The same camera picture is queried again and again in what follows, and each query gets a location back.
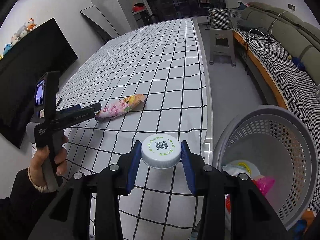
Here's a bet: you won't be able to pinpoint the pink snack wrapper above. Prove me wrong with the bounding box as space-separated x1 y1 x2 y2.
95 94 146 121

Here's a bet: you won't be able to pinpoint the pink plastic shuttlecock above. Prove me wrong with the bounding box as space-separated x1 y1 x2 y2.
253 175 275 196

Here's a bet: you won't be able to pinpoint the white bottle cap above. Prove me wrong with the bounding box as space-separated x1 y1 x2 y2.
141 133 182 170

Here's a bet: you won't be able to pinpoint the red plastic bag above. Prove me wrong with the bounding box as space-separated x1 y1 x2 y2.
225 193 231 214

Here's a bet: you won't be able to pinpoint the yellow plastic ring lid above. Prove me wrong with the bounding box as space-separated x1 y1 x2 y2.
237 162 251 175

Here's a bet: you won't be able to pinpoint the person's left forearm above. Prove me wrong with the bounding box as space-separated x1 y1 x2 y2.
1 169 57 239

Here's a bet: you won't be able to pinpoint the person's left hand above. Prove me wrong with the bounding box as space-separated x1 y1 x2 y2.
29 134 70 188

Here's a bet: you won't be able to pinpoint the black television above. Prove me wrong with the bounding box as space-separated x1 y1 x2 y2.
0 18 78 148

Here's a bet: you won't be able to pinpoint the grey perforated laundry basket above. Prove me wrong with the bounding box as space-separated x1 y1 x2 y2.
212 105 318 230

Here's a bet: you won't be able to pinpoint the checkered white tablecloth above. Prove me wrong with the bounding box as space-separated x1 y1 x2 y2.
57 18 207 239

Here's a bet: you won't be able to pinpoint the plush toys on television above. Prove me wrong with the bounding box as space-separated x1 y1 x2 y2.
1 18 36 59

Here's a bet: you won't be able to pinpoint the leaning mirror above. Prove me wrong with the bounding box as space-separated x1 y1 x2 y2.
80 5 119 43

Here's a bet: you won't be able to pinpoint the red item on desk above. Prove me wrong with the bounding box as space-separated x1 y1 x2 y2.
132 3 145 13

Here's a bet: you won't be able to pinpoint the grey plastic stool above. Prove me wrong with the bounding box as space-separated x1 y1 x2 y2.
209 28 236 67

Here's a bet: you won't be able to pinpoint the houndstooth sofa cover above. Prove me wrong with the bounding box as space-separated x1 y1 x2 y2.
229 8 320 215

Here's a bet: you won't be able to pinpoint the blue object on sofa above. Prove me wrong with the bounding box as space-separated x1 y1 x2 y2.
291 57 306 71

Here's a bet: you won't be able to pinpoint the dark green cushion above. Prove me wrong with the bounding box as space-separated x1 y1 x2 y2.
237 20 257 32

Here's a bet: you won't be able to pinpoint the olive green sofa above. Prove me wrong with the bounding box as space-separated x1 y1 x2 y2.
241 2 319 85

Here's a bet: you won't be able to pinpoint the white charging cable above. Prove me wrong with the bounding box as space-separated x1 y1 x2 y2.
246 10 290 45

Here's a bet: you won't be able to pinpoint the wall power socket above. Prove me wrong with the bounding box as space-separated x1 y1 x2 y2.
288 3 296 11

